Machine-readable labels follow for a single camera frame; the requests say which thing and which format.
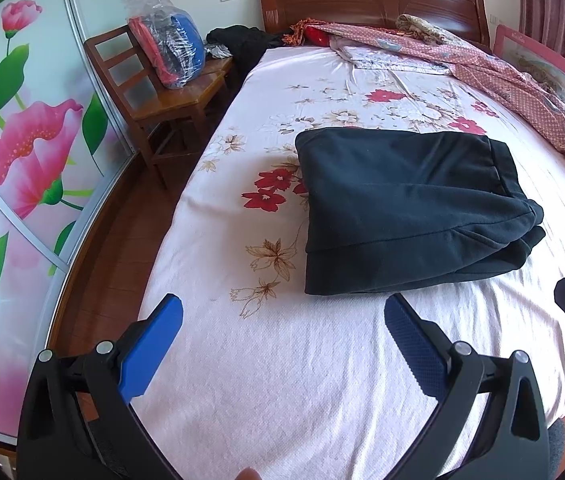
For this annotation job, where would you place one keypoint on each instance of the bed with floral sheet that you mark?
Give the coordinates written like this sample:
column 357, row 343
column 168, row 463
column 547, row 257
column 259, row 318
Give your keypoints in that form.
column 312, row 385

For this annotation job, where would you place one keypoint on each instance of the wooden chair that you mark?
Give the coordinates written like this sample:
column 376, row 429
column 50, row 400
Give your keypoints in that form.
column 177, row 105

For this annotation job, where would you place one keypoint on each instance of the plastic bag of clothes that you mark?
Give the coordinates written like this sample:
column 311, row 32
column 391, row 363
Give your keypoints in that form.
column 182, row 45

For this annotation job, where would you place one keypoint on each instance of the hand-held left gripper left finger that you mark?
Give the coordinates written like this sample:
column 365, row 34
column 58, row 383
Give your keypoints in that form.
column 152, row 345

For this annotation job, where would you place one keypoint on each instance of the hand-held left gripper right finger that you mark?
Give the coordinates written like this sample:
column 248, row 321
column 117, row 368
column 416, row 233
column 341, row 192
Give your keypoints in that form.
column 412, row 345

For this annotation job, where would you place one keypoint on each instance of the orange fringed cloth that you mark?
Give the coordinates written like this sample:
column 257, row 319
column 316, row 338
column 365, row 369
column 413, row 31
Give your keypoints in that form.
column 296, row 30

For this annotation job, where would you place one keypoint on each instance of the wooden nightstand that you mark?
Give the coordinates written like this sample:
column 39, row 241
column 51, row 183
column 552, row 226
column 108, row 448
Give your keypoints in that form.
column 220, row 64

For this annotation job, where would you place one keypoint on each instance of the beige floral blanket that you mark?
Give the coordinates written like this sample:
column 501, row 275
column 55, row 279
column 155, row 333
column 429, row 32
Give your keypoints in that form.
column 427, row 27

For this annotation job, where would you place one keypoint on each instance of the black clothes pile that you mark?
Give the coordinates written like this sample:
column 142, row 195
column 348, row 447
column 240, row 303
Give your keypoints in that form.
column 247, row 42

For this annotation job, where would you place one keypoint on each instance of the folded white floral cloth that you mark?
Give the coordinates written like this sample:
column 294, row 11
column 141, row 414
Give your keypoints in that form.
column 387, row 57

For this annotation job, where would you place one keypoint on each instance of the red pillow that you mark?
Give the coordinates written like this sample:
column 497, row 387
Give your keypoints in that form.
column 317, row 36

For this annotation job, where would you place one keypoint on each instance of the floral wardrobe door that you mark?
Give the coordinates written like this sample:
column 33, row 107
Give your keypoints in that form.
column 27, row 160

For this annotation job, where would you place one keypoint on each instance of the pink patterned quilt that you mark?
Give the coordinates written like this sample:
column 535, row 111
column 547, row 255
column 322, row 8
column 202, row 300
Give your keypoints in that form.
column 512, row 90

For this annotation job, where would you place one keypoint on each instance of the dark navy pants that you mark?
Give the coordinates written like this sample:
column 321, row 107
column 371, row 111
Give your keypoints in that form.
column 402, row 210

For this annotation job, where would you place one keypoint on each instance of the pink framed board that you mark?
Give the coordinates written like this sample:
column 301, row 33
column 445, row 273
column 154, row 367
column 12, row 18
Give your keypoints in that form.
column 527, row 55

